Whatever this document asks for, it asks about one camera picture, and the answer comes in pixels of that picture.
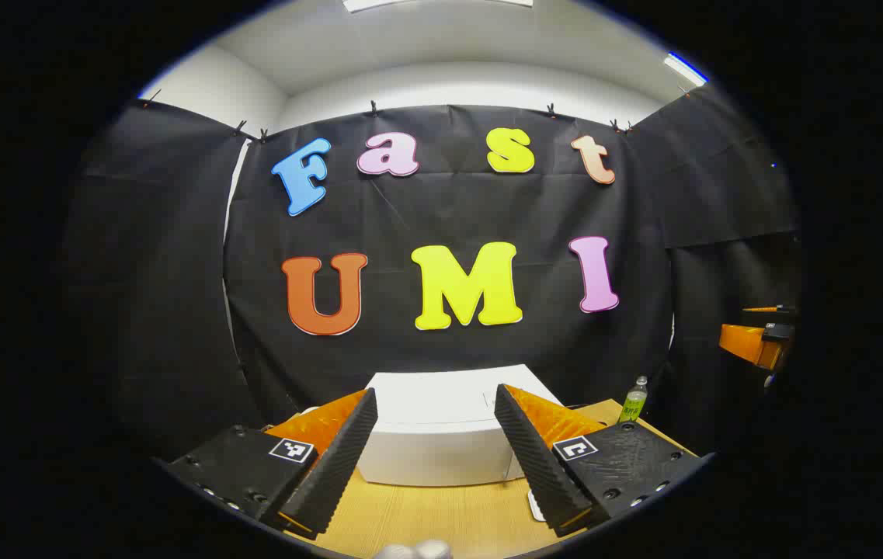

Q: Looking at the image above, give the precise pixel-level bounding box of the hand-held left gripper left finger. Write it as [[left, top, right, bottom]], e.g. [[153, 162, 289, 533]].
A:
[[165, 388, 378, 538]]

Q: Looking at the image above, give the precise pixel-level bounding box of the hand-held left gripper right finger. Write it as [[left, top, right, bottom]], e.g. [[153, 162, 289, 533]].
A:
[[494, 384, 704, 538]]

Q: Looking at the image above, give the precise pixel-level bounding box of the white microwave oven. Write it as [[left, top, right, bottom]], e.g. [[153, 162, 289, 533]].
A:
[[356, 363, 566, 488]]

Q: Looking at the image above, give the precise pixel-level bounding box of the green tea bottle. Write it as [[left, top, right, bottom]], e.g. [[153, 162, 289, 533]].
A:
[[618, 376, 649, 424]]

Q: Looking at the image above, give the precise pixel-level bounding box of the ceiling light panel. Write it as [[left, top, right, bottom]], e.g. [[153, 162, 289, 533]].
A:
[[344, 0, 535, 13], [662, 51, 710, 87]]

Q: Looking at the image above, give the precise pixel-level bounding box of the black backdrop cloth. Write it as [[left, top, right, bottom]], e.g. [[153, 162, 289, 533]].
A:
[[61, 84, 803, 467]]

